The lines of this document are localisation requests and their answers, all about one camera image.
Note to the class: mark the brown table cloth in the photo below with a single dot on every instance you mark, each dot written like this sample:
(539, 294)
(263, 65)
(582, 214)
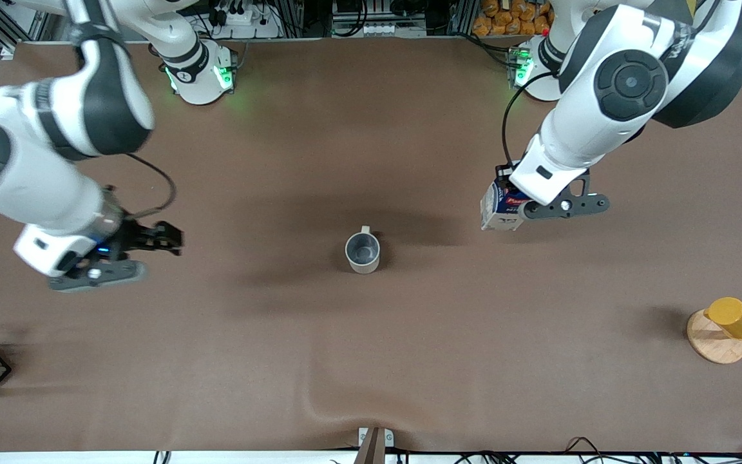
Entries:
(371, 354)

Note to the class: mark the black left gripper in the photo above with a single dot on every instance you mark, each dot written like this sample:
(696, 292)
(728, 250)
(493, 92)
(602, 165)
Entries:
(505, 173)

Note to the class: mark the white power strip with plugs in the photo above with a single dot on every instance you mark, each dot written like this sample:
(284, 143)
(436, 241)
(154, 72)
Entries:
(245, 22)

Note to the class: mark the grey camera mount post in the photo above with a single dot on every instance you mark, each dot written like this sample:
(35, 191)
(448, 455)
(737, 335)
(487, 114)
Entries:
(374, 444)

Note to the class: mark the blue white milk carton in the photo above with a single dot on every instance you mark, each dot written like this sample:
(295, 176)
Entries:
(496, 212)

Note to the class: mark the yellow plastic cup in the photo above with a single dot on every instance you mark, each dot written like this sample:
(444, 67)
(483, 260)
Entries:
(735, 318)

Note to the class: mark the white ribbed HOME mug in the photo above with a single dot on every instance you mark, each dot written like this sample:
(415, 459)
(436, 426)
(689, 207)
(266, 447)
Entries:
(362, 261)

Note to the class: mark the wooden cup holder stand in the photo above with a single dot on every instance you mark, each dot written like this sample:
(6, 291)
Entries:
(715, 345)

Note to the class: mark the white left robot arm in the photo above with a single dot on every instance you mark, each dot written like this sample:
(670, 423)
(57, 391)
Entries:
(628, 84)

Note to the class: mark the small white socket strip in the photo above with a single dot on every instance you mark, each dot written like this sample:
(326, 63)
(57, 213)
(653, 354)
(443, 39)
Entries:
(384, 29)

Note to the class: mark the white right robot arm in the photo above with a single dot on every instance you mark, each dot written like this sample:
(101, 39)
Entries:
(55, 193)

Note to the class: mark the pile of orange pastries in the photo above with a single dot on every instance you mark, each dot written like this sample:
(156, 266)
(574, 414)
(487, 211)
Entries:
(513, 18)

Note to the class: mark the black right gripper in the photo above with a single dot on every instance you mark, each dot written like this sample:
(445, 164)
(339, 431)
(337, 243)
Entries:
(135, 237)

